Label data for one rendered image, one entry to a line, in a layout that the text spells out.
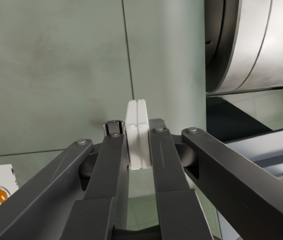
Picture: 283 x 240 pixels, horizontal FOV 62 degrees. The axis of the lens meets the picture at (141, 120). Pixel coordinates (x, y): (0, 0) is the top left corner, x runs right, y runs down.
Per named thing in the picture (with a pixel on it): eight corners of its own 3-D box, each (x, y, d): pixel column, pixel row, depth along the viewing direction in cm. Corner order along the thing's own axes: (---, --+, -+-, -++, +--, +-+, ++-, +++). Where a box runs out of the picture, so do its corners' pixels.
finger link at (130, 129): (141, 170, 15) (129, 171, 15) (140, 131, 22) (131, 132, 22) (136, 125, 14) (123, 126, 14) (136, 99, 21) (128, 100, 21)
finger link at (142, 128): (136, 125, 14) (148, 124, 14) (136, 99, 21) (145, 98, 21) (141, 170, 15) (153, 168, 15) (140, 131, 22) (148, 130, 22)
